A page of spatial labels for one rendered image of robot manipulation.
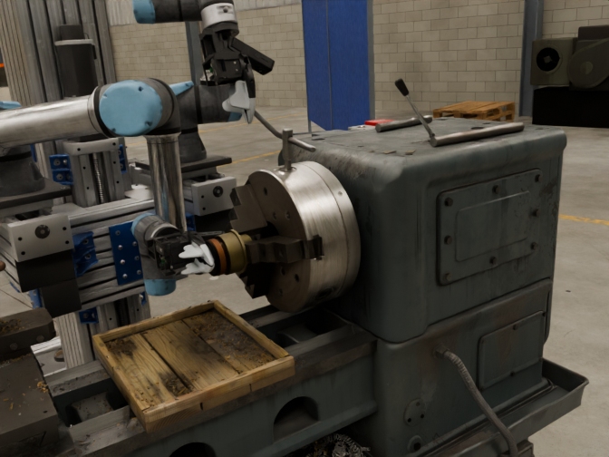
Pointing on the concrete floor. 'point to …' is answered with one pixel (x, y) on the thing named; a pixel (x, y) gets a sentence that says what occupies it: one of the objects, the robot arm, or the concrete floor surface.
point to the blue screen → (338, 63)
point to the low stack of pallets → (478, 111)
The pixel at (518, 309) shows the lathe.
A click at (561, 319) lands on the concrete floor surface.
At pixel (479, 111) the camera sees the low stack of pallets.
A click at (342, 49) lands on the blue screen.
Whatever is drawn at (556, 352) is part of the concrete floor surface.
